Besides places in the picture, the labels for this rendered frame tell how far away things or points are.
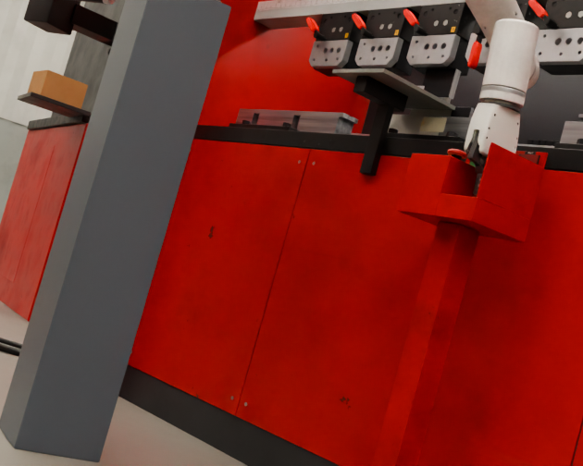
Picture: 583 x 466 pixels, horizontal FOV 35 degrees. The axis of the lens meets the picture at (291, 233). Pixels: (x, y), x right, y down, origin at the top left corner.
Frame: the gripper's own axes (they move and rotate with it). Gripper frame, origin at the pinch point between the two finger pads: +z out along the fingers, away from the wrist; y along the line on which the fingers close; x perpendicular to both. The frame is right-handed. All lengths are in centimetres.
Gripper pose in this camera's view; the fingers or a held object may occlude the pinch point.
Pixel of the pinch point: (483, 185)
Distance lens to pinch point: 182.1
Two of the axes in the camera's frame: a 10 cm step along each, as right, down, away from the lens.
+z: -2.1, 9.8, -0.1
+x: 6.0, 1.2, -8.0
